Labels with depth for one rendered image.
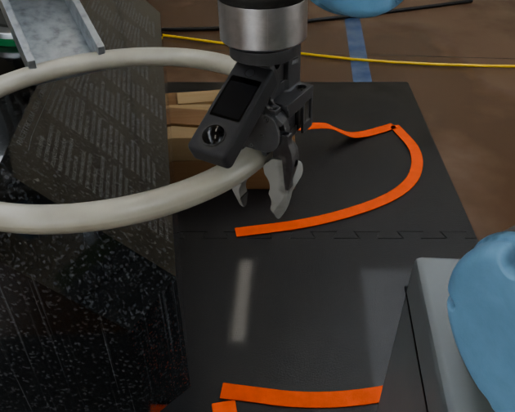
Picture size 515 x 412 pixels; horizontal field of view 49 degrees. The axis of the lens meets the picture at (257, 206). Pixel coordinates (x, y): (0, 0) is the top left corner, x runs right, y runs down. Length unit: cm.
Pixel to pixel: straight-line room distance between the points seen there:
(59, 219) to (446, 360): 41
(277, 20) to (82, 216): 26
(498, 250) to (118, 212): 38
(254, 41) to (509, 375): 37
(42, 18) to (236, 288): 101
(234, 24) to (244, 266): 135
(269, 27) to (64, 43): 57
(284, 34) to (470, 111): 231
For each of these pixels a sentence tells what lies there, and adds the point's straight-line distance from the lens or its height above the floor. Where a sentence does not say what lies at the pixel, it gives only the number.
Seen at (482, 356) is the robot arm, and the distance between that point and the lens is 34.
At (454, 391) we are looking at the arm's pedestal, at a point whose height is 85.
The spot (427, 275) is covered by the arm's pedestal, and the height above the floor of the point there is 85.
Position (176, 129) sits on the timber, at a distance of 208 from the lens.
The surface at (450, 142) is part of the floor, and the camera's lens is 258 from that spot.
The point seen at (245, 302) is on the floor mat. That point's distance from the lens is 174.
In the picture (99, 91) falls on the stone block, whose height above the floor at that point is 76.
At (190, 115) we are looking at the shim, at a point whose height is 26.
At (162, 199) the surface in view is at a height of 98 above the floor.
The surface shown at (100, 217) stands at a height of 97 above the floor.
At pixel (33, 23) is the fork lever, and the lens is 111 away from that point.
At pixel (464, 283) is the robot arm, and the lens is 31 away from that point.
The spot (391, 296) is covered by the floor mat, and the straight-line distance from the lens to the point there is 180.
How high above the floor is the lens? 133
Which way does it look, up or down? 40 degrees down
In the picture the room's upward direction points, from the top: straight up
